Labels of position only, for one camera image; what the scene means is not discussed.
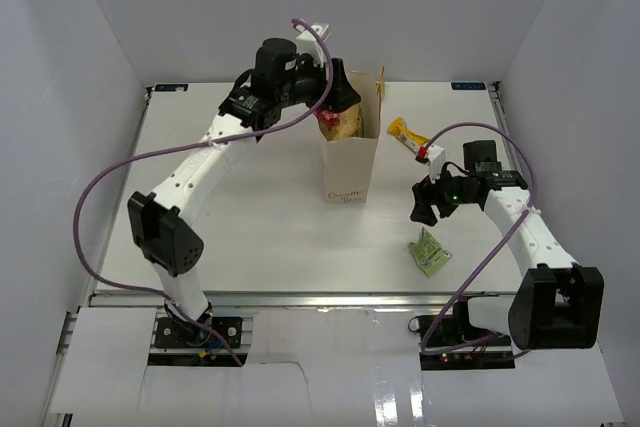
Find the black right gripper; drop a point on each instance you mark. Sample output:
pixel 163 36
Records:
pixel 425 193

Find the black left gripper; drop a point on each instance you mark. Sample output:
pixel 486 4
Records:
pixel 342 94

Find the red snack packet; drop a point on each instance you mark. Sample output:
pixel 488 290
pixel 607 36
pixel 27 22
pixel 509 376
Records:
pixel 328 119

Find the brown kraft chips bag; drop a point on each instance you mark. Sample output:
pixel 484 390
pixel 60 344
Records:
pixel 345 124

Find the green snack packet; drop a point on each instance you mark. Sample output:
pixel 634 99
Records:
pixel 428 253

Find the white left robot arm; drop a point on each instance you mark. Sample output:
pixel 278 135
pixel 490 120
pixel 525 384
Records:
pixel 286 73

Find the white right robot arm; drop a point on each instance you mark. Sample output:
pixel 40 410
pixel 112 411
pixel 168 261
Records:
pixel 558 303

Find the beige paper gift bag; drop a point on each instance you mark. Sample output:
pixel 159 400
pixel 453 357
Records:
pixel 348 162

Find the green yellow candy wrapper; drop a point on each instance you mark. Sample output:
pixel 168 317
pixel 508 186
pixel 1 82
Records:
pixel 382 90

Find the yellow snack bar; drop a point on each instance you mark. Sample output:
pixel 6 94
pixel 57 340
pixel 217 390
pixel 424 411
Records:
pixel 413 141

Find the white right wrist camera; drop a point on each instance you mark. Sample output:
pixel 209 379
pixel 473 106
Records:
pixel 434 158

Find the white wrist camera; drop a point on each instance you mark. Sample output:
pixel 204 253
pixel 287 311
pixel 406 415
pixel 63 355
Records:
pixel 315 39
pixel 434 158

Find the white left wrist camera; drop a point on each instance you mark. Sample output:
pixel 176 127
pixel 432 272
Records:
pixel 315 39

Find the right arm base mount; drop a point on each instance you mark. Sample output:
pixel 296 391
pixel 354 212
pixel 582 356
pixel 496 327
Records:
pixel 495 354

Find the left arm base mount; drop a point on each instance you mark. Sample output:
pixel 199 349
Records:
pixel 171 348

